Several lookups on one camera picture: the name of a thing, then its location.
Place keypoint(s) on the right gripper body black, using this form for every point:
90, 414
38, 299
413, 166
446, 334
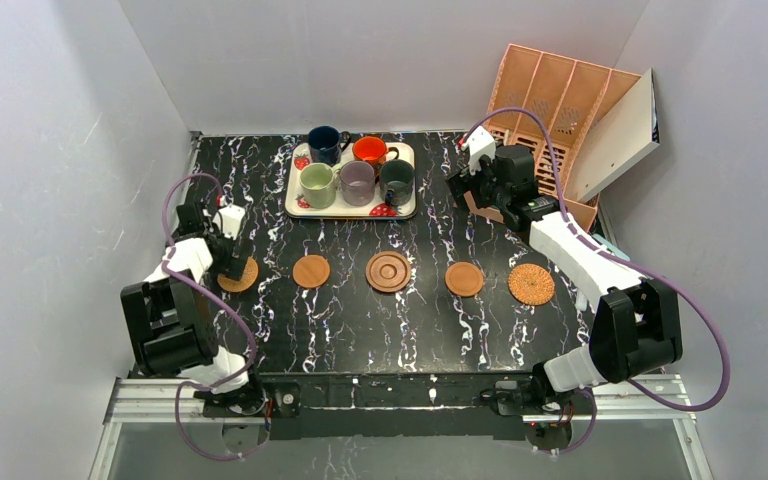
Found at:
461, 187

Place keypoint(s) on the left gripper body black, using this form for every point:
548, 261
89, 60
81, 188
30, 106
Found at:
234, 263

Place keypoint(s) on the light green mug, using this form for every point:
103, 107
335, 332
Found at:
318, 183

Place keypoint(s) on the dark ringed wooden coaster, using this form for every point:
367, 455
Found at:
388, 271

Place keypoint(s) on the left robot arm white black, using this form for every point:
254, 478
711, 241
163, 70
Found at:
167, 313

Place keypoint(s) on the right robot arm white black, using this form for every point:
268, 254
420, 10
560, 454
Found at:
636, 325

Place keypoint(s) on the cork coaster far left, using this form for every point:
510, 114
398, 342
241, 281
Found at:
248, 278

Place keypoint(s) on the smooth wooden coaster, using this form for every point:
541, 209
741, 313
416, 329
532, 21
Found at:
311, 271

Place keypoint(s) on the woven rattan coaster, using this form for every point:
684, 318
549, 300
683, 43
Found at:
531, 284

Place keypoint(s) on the orange round coaster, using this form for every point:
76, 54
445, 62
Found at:
464, 279

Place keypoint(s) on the pink desk file organizer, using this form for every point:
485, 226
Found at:
550, 103

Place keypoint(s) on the dark green mug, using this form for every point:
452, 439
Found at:
396, 182

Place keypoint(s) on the white binder folder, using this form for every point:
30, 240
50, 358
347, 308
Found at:
624, 130

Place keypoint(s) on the orange mug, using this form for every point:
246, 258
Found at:
374, 151

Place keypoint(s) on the navy blue mug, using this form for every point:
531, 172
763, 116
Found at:
326, 144

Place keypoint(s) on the lilac mug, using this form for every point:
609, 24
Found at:
357, 183

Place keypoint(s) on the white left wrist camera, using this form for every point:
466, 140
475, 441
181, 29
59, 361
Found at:
229, 220

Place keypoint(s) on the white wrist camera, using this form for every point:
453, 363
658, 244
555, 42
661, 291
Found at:
229, 220
478, 143

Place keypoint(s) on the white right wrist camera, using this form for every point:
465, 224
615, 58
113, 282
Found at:
478, 143

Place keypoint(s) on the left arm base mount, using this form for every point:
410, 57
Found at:
247, 412

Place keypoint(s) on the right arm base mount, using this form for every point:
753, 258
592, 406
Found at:
519, 398

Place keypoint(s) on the aluminium front rail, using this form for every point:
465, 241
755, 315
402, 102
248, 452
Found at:
388, 405

